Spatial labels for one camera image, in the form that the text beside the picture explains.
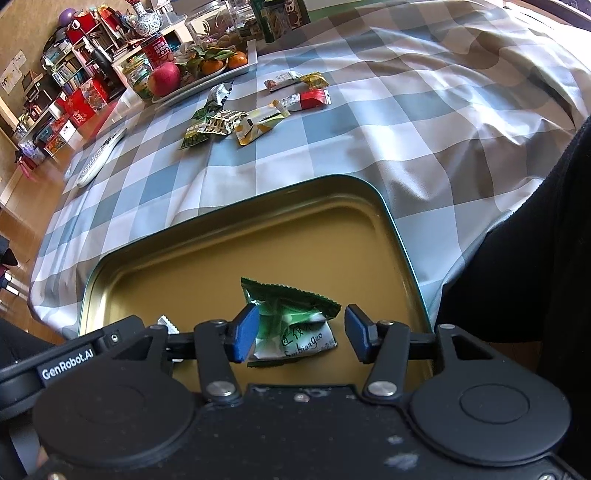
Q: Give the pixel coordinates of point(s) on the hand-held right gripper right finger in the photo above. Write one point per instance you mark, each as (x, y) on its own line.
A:
(358, 332)

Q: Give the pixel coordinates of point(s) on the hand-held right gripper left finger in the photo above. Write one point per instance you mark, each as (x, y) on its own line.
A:
(244, 332)

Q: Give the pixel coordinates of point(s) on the green white snack packet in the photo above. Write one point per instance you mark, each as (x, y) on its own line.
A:
(277, 304)

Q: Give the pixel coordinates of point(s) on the gold metal tin tray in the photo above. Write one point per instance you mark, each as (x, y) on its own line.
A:
(300, 240)

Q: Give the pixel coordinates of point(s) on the yellow green pea packet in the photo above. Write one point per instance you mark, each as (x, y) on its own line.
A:
(193, 136)

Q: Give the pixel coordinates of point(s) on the yellow silver snack packet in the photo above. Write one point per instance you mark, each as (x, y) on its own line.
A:
(258, 124)

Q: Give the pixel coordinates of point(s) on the brown patterned snack packet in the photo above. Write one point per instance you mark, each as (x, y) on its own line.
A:
(224, 122)

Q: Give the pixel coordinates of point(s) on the white black snack packet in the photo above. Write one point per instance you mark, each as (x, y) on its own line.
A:
(220, 94)

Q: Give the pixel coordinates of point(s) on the red white snack packet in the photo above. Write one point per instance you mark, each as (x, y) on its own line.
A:
(311, 98)

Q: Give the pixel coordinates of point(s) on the beige snack bar packet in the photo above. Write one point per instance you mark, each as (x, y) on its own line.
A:
(281, 81)

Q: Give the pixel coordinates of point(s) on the yellow candy packet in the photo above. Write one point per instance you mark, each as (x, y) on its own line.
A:
(315, 81)

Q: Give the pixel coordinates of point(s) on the person's dark pants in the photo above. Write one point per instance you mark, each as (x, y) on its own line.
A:
(14, 337)

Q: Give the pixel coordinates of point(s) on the person's black sweater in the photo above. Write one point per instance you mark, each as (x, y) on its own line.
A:
(531, 258)

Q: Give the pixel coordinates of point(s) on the white remote control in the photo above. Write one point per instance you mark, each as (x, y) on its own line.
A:
(99, 157)

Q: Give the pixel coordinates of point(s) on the white low cabinet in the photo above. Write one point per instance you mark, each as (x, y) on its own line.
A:
(32, 122)

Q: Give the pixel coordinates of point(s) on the white fruit tray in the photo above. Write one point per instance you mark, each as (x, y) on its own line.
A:
(184, 93)

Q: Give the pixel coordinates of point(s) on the red gift box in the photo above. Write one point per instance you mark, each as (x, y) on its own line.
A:
(85, 104)

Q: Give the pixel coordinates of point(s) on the red apple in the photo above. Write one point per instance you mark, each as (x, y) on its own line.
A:
(162, 78)

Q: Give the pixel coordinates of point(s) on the pile of leafy tangerines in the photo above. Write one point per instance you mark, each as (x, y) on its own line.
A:
(212, 63)

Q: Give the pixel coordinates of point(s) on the glass jar with green contents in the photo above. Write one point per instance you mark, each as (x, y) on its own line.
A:
(138, 76)

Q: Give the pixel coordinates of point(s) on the pile of walnuts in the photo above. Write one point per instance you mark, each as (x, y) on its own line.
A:
(226, 39)

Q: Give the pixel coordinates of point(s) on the red drink can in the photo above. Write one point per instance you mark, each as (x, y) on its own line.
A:
(157, 50)

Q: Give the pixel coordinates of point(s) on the cluttered bookshelf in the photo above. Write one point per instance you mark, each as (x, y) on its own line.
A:
(74, 64)

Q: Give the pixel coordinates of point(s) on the green snack box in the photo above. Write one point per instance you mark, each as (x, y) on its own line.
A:
(272, 23)

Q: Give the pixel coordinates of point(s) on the large clear glass jar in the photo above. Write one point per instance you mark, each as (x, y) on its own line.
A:
(203, 21)

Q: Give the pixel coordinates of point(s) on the small clear glass jar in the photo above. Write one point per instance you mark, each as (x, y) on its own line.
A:
(242, 14)

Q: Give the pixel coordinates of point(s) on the brown snack box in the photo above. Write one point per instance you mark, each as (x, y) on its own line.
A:
(295, 14)

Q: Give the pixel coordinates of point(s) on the blue white porcelain vase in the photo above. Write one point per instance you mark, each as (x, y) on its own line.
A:
(145, 18)

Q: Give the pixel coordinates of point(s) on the purple ball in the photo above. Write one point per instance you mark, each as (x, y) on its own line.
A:
(68, 16)

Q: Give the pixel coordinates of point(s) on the white wall posters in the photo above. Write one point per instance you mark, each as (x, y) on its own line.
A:
(11, 69)

